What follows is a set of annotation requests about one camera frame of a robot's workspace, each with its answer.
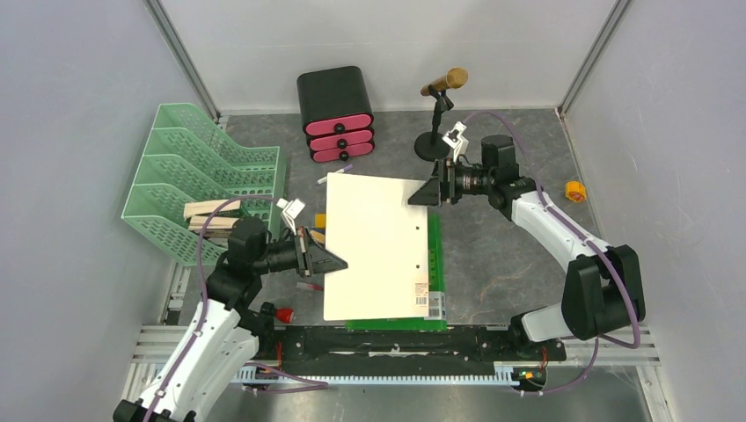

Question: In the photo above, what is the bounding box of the red gel pen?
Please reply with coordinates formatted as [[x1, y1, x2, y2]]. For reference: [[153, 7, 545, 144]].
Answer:
[[296, 282, 324, 292]]

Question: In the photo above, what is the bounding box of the black microphone stand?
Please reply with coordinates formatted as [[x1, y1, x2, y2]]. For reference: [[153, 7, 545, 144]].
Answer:
[[413, 84, 454, 162]]

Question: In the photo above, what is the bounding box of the purple white marker pen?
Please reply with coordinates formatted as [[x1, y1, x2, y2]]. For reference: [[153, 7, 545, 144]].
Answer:
[[316, 164, 355, 186]]

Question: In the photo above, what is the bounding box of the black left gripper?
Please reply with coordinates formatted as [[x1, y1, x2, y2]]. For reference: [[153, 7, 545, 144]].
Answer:
[[252, 226, 347, 278]]

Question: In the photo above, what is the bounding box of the orange highlighter marker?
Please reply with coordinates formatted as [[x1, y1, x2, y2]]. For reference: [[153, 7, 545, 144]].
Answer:
[[310, 229, 325, 244]]

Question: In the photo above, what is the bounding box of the gold microphone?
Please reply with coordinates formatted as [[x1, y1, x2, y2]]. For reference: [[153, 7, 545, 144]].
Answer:
[[421, 67, 469, 97]]

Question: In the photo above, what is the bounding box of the white cable duct strip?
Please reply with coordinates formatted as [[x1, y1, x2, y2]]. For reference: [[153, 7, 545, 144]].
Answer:
[[230, 366, 519, 387]]

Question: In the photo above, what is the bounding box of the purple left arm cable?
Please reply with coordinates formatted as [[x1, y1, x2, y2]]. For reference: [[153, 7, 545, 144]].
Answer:
[[139, 195, 331, 422]]

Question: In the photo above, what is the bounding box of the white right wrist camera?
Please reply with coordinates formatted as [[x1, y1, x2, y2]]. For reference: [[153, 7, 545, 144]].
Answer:
[[442, 121, 469, 162]]

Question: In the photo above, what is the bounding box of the green clip file folder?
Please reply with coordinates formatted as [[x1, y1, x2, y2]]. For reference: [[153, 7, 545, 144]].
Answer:
[[345, 214, 448, 331]]

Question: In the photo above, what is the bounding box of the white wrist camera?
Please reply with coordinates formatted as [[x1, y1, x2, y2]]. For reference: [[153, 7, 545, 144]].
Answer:
[[442, 121, 469, 162], [276, 198, 306, 236]]

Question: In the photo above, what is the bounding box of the red black stamp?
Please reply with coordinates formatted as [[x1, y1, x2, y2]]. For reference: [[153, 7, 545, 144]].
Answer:
[[260, 302, 295, 324]]

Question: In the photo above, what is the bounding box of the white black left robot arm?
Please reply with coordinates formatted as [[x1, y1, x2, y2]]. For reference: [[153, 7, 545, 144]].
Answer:
[[113, 217, 348, 421]]

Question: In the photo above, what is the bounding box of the green mesh file rack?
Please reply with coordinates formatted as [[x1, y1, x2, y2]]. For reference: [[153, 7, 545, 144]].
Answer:
[[121, 103, 287, 266]]

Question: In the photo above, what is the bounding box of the black pink drawer organizer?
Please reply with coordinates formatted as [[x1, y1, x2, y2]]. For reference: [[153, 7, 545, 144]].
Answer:
[[296, 65, 376, 163]]

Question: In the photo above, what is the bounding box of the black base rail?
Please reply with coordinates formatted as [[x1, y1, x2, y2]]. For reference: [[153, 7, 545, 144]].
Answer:
[[255, 325, 567, 376]]

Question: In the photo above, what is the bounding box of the orange tape measure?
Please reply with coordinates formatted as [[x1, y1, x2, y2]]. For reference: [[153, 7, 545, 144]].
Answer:
[[565, 180, 588, 203]]

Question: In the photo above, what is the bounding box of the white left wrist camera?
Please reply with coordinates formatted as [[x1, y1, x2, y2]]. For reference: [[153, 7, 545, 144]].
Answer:
[[276, 198, 306, 236]]

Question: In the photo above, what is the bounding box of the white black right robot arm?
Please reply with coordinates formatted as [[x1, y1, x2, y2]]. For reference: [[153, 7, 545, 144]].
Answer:
[[407, 135, 646, 359]]

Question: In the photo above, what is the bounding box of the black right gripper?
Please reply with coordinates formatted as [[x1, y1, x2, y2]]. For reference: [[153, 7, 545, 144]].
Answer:
[[407, 158, 494, 207]]

